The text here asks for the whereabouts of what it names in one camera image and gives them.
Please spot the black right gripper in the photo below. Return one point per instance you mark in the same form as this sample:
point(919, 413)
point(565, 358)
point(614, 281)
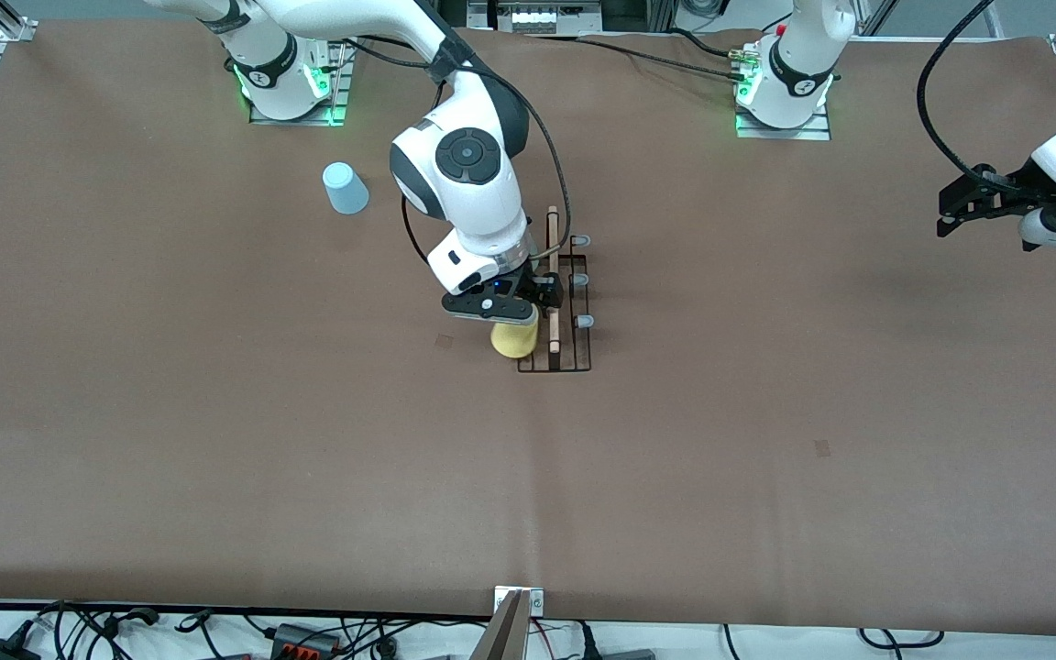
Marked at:
point(544, 287)

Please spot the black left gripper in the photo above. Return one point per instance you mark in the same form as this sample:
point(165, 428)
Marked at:
point(1010, 190)

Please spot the yellow plastic cup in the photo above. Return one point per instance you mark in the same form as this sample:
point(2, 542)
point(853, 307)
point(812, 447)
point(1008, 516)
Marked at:
point(514, 342)

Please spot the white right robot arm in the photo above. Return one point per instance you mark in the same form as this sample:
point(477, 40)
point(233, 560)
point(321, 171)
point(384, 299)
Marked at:
point(464, 202)

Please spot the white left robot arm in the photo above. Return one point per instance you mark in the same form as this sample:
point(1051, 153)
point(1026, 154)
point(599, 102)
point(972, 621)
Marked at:
point(798, 64)

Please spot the light blue plastic cup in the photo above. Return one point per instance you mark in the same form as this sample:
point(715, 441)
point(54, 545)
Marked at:
point(345, 188)

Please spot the brown table cover sheet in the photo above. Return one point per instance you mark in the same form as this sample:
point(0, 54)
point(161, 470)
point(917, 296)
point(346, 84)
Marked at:
point(583, 504)

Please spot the white power strip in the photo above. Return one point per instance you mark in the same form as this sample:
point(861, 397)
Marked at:
point(533, 16)

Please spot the black orange connector box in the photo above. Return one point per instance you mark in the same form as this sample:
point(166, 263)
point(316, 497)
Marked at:
point(303, 639)

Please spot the black power adapter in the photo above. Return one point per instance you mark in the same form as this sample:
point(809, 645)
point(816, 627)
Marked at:
point(1, 651)

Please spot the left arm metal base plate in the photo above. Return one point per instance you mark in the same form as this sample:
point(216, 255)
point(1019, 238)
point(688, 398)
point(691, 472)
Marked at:
point(785, 134)

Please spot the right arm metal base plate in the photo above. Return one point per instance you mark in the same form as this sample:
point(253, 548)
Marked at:
point(341, 82)

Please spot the small metal bracket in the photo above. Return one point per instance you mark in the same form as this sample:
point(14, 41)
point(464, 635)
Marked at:
point(535, 600)

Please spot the grey aluminium profile post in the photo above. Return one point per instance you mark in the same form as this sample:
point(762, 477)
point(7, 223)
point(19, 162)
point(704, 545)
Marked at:
point(502, 637)

